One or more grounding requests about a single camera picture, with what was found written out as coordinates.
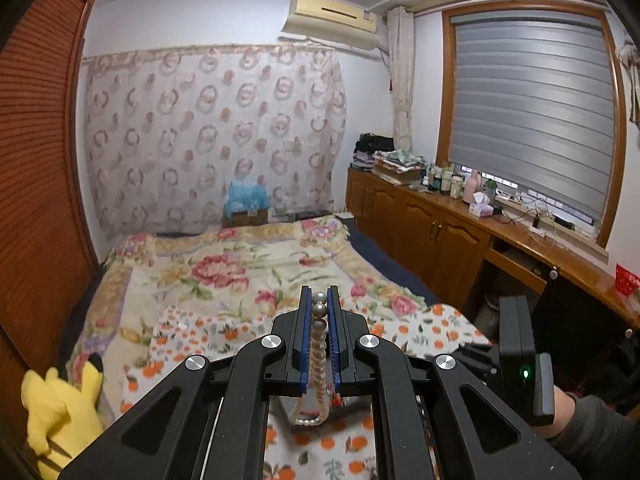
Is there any grey trash bin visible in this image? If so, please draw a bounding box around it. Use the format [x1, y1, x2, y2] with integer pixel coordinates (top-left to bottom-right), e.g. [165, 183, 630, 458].
[472, 291, 502, 333]

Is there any grey window blind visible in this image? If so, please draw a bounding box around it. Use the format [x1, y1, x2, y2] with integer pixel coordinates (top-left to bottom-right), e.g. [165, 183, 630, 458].
[447, 10, 618, 226]

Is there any orange fruit print cloth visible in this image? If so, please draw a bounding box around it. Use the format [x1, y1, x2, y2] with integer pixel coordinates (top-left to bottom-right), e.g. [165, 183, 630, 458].
[120, 302, 493, 480]

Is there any pile of plaid cloths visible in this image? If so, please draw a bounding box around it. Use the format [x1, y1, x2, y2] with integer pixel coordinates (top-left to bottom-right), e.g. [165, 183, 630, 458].
[372, 149, 426, 186]

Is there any pink bottle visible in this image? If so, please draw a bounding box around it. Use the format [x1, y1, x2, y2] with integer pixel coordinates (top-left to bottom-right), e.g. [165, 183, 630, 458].
[462, 169, 483, 204]

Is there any pink tissue box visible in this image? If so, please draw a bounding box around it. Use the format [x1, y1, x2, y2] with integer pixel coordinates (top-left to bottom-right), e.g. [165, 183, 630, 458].
[469, 192, 496, 218]

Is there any pearl necklace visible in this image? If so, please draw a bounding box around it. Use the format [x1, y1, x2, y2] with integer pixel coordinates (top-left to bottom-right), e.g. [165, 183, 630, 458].
[290, 290, 333, 428]

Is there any beige air conditioner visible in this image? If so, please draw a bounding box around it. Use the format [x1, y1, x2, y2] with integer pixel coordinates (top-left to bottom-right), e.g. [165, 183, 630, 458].
[280, 0, 378, 51]

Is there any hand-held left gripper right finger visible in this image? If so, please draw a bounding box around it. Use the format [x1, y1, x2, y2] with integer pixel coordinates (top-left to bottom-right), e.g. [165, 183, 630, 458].
[327, 286, 581, 480]

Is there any beige side curtain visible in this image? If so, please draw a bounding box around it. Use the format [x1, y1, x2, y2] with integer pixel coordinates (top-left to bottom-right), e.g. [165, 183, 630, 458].
[620, 35, 640, 126]
[387, 6, 416, 153]

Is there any red patterned bag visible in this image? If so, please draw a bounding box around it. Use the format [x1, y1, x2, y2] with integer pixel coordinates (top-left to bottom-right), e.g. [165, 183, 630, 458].
[614, 262, 640, 308]

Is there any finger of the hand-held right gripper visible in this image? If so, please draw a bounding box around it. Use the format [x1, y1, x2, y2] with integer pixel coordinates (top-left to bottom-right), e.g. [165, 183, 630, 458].
[457, 342, 501, 378]

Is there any wooden slatted wardrobe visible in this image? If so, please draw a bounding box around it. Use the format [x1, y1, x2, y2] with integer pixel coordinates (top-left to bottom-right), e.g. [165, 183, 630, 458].
[0, 0, 101, 480]

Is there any dark blue bed sheet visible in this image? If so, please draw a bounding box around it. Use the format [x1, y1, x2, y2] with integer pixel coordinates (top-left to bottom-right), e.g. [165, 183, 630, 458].
[345, 222, 441, 306]

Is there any wooden cabinet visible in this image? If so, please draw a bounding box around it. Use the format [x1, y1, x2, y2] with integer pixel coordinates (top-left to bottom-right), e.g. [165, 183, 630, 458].
[346, 167, 640, 401]

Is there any small cardboard box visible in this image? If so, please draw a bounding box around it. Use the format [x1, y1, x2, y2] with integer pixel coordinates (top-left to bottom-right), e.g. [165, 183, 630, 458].
[223, 207, 269, 228]

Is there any circle patterned curtain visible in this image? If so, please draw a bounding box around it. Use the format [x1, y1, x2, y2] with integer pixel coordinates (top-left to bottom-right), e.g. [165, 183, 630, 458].
[82, 45, 348, 236]

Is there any blue plastic wrap bundle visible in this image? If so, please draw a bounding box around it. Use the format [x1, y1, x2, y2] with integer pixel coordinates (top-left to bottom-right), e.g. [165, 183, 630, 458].
[227, 180, 271, 211]

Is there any person's right forearm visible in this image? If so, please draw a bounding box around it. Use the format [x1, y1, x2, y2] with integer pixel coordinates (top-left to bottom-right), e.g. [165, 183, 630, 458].
[545, 389, 640, 480]

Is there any group of cosmetic bottles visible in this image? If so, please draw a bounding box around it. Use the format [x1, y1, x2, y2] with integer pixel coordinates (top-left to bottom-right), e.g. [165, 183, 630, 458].
[422, 160, 468, 198]

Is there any floral blanket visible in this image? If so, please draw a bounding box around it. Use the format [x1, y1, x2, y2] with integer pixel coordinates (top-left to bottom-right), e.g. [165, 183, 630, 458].
[65, 215, 441, 431]

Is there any yellow plush toy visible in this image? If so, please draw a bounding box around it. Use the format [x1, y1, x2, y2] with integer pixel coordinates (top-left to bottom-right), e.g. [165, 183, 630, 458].
[21, 352, 106, 478]

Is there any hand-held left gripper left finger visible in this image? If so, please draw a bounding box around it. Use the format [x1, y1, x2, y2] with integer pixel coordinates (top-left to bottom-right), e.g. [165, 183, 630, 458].
[57, 286, 313, 480]

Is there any wooden window frame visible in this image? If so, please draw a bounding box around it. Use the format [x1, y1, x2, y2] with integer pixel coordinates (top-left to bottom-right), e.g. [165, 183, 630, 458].
[435, 0, 628, 263]

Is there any stack of dark clothes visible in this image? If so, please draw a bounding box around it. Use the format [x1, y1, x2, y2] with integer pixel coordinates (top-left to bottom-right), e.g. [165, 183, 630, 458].
[352, 132, 396, 171]

